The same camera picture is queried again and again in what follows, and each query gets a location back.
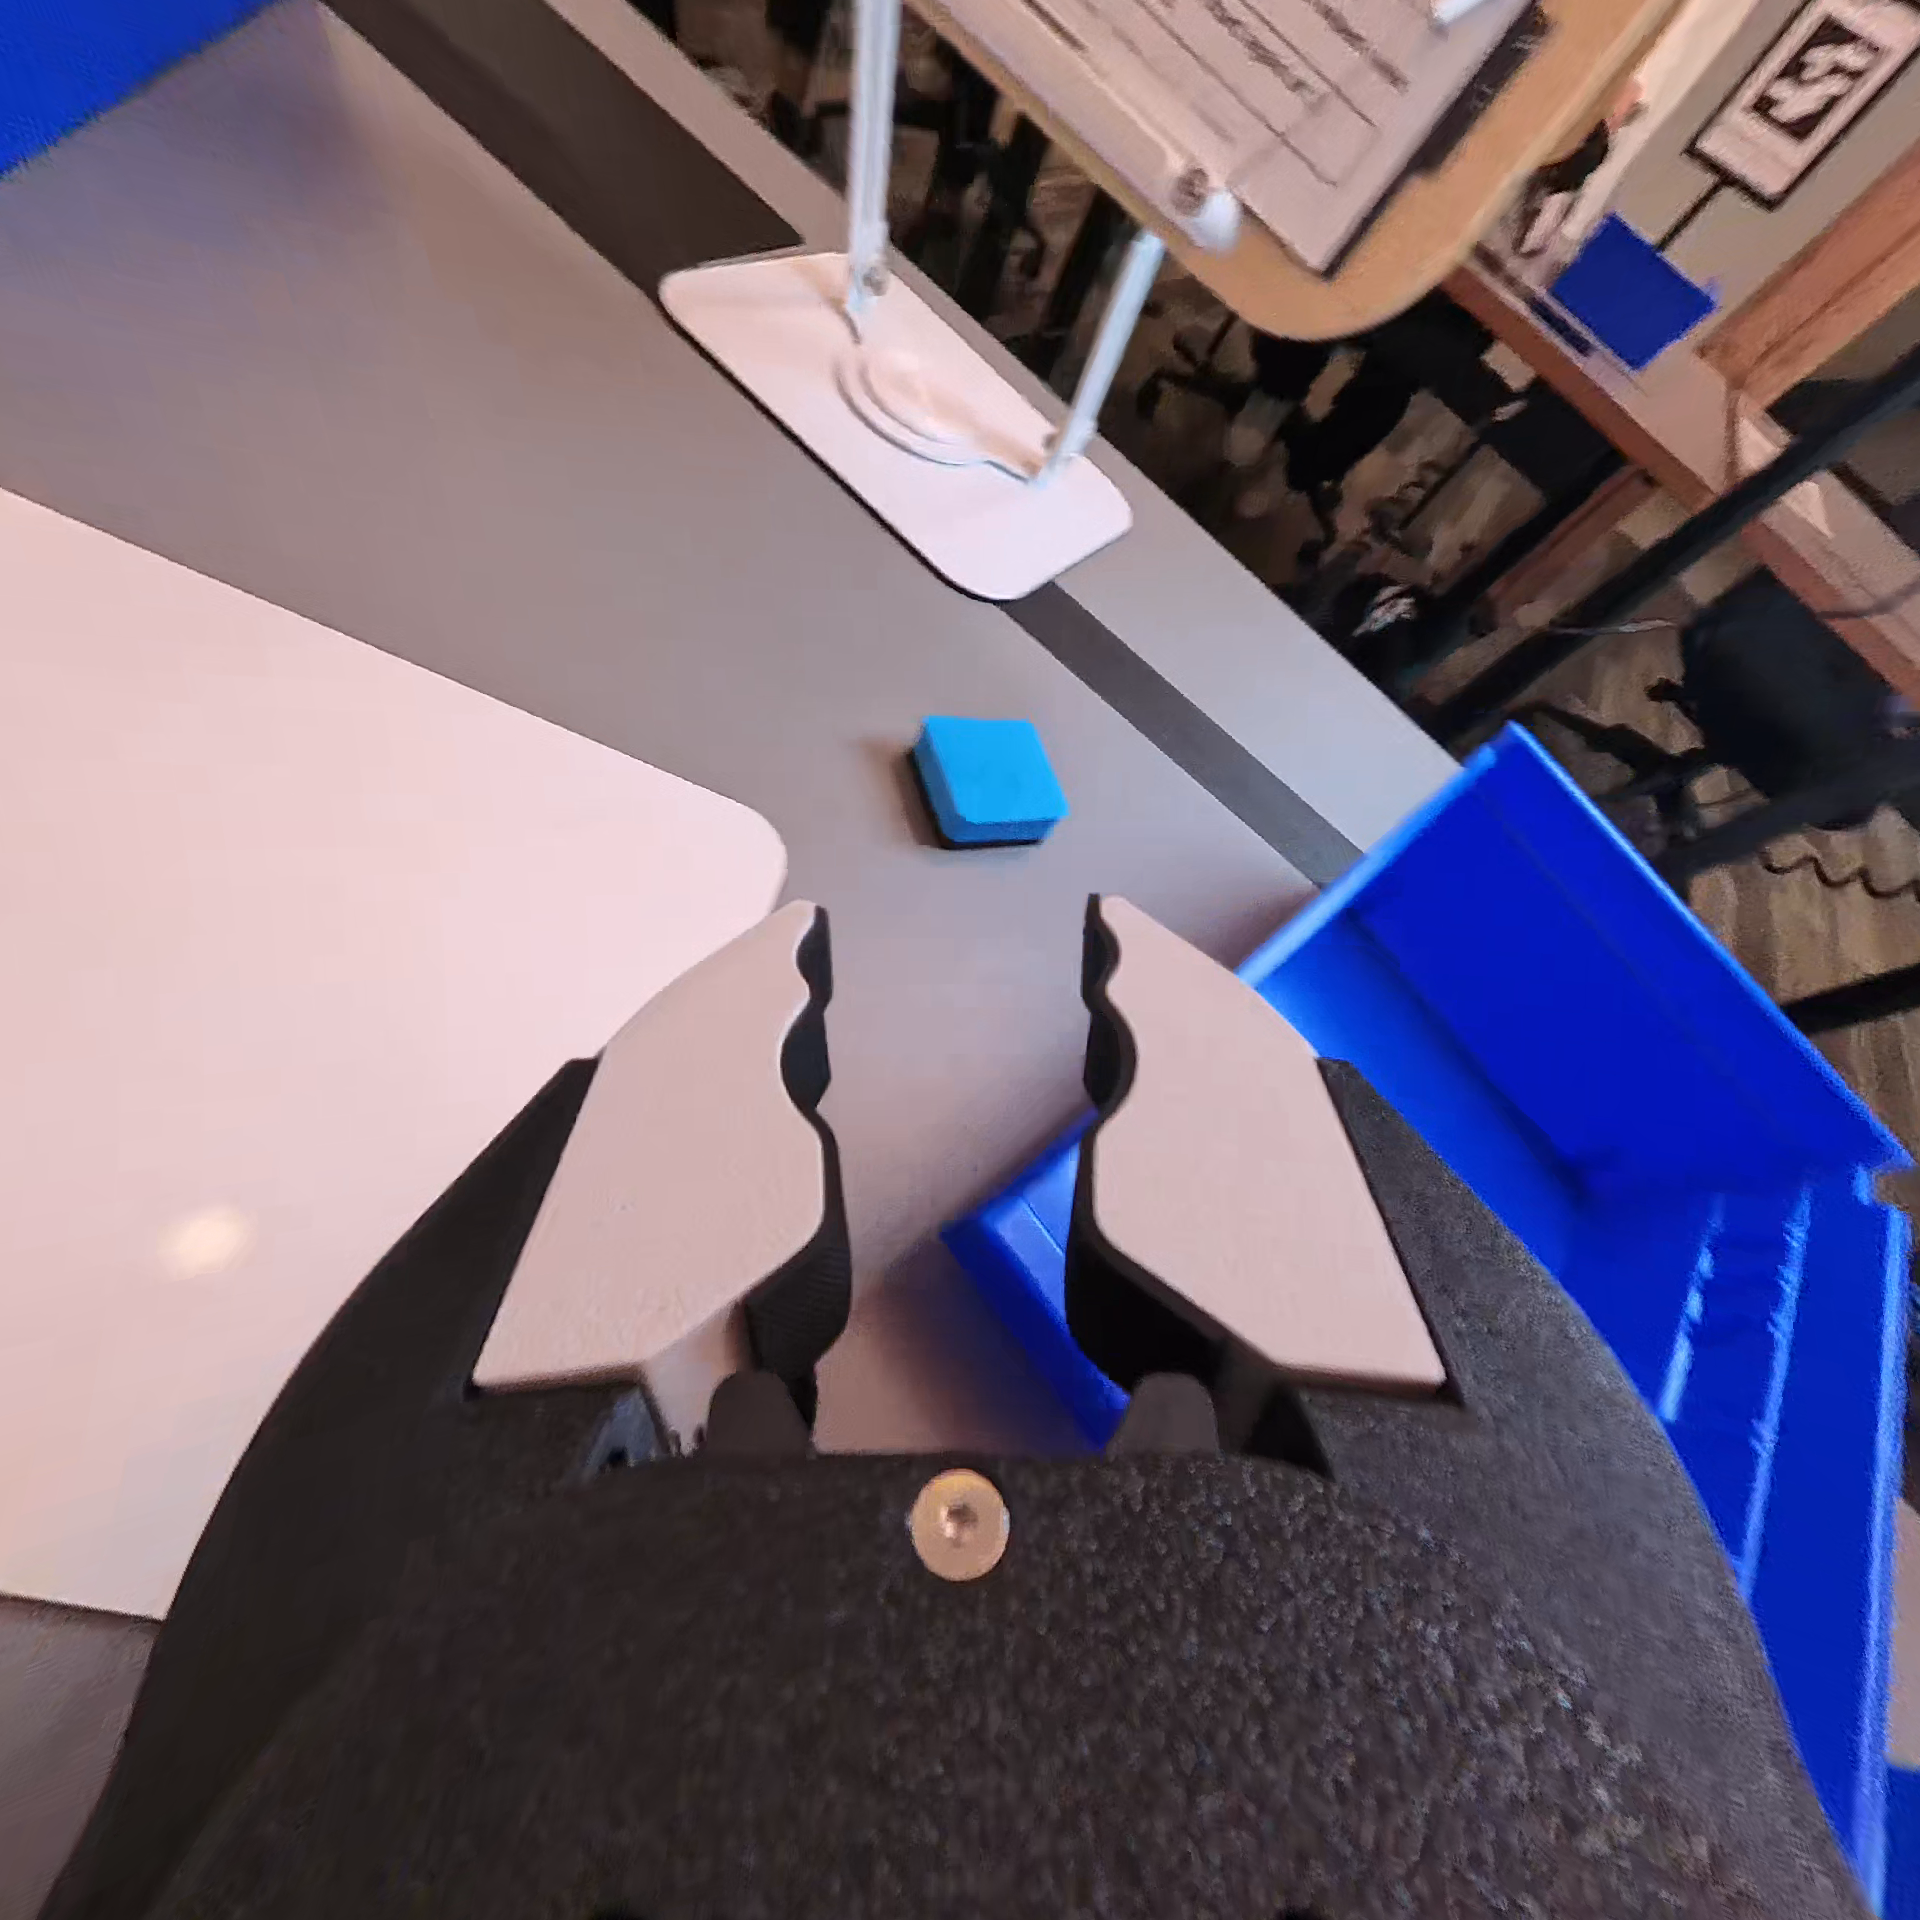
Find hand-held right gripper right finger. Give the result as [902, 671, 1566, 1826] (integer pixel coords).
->
[1065, 894, 1450, 1448]

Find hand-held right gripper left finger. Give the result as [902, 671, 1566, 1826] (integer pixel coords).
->
[472, 901, 852, 1446]

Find blue plastic bin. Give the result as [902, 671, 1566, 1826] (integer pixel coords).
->
[0, 0, 282, 187]
[940, 724, 1920, 1920]

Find small white whiteboard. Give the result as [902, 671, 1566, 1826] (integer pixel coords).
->
[0, 486, 791, 1627]

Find blue whiteboard eraser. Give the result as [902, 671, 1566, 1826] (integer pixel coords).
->
[906, 716, 1070, 852]

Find black office chair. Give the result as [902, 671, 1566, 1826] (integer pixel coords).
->
[1646, 575, 1915, 824]

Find wooden desk black legs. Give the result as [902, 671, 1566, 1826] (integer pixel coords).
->
[1444, 150, 1920, 696]

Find flat blue panel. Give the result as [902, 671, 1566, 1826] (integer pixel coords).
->
[1544, 207, 1722, 371]

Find printed instruction sheet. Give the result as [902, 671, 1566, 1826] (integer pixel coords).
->
[937, 0, 1551, 280]

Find framed black white sign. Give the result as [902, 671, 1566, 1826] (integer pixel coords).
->
[1684, 0, 1900, 205]

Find black coiled cable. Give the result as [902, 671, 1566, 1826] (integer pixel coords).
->
[1753, 835, 1920, 904]

